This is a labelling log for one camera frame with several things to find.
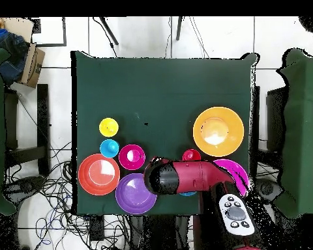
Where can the red cup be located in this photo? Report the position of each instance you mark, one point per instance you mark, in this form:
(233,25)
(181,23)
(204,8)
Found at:
(191,155)

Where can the black tripod leg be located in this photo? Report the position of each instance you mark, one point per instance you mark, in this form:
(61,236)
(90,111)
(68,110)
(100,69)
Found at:
(179,28)
(108,30)

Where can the red-orange bowl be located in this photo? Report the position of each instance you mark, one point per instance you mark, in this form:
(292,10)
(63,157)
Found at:
(99,174)

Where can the yellow cup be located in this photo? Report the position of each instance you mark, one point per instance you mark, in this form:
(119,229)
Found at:
(108,127)

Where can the brown cardboard box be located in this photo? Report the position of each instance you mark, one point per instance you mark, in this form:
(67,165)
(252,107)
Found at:
(32,65)

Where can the blue cup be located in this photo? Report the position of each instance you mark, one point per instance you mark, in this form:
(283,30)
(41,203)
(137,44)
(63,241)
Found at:
(109,148)

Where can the dark green tablecloth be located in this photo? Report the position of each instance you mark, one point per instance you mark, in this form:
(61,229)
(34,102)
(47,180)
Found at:
(159,91)

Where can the small crimson bowl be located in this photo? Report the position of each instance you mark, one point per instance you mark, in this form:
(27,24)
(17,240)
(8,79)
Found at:
(132,157)

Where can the large pink bowl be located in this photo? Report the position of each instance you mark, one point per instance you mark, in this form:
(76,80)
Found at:
(237,172)

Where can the black pedestal foot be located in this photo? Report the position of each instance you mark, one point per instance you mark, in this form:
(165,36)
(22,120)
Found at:
(266,188)
(26,185)

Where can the white panel black frame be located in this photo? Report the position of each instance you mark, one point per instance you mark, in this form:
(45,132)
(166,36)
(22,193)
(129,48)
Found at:
(48,31)

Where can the blue fabric bundle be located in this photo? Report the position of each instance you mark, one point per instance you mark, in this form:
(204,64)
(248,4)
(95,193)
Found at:
(10,52)

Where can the purple bowl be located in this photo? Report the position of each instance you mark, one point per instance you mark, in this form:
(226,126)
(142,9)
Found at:
(133,196)

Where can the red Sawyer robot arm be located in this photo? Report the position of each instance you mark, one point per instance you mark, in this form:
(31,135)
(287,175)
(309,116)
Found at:
(195,177)

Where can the blue bowl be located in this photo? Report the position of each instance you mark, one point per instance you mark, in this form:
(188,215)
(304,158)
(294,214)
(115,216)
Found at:
(187,193)

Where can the large orange bowl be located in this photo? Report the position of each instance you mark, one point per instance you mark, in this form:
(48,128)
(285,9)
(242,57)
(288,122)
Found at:
(218,131)

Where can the black stool frame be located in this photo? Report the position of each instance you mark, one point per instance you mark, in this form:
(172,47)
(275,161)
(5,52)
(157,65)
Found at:
(43,125)

